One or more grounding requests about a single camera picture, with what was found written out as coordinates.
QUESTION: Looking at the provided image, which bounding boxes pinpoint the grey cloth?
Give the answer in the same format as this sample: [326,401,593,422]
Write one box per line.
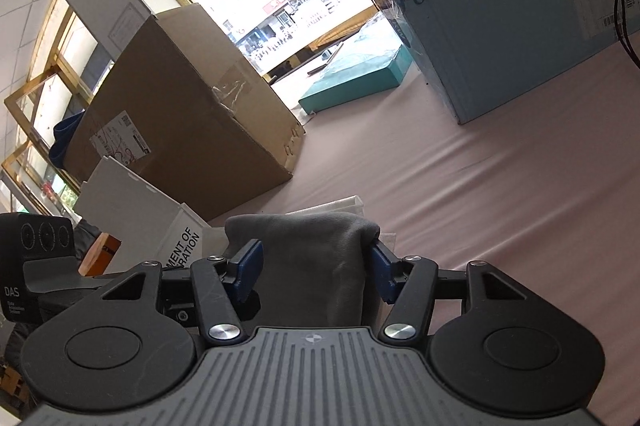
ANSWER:
[224,212,381,332]

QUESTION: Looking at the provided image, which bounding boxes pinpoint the white storage box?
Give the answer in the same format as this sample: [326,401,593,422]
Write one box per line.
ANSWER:
[75,157,395,273]

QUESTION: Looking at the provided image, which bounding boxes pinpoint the orange gift box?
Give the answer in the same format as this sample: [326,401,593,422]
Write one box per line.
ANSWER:
[78,232,122,278]

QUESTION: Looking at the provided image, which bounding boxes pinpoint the blue fabric behind box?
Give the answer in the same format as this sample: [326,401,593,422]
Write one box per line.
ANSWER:
[49,111,85,169]

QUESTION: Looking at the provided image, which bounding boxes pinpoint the large brown cardboard box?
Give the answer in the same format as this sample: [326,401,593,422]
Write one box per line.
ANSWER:
[63,4,305,220]

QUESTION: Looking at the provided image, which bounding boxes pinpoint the teal flat box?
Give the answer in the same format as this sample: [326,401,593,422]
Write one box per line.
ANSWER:
[298,46,413,114]

